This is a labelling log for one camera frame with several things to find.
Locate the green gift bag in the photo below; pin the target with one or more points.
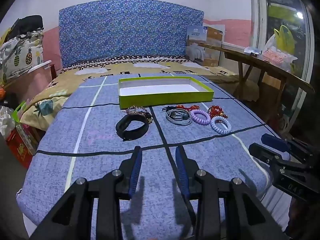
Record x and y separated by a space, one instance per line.
17 112

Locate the black wristband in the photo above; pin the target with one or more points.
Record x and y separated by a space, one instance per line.
119 128

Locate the green cardboard box tray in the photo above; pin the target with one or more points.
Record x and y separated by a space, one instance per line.
162 100

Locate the red box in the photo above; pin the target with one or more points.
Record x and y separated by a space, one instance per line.
20 150

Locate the white plastic bag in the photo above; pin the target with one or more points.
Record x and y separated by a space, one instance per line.
271 42

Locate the quilt packaging box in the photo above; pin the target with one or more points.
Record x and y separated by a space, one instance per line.
197 47

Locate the pink bedside cabinet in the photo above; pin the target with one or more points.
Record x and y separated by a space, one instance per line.
35 80

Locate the pink crystal hair clip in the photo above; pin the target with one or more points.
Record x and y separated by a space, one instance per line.
136 110

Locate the small blue packet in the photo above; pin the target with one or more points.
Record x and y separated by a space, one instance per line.
251 50

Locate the blue floral headboard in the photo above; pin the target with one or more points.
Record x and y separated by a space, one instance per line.
125 30

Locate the pineapple print bag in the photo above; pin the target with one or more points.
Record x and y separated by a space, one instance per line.
22 55

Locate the white window frame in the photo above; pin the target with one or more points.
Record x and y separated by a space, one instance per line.
255 17

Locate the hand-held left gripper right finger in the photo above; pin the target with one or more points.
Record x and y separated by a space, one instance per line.
180 170

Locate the black bag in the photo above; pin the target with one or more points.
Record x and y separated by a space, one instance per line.
30 22

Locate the blue grid blanket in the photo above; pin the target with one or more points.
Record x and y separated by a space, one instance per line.
100 142

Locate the yellow printed bed sheet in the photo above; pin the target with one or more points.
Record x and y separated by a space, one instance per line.
62 87

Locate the wooden bench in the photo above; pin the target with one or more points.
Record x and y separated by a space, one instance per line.
275 67

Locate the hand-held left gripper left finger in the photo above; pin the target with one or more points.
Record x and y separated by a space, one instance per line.
135 172

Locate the pink packet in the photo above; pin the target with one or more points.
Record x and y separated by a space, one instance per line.
275 56

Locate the yellow plastic bag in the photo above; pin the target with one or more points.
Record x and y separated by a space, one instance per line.
285 40

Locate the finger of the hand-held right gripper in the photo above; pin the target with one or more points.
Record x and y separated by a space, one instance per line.
275 142
262 153

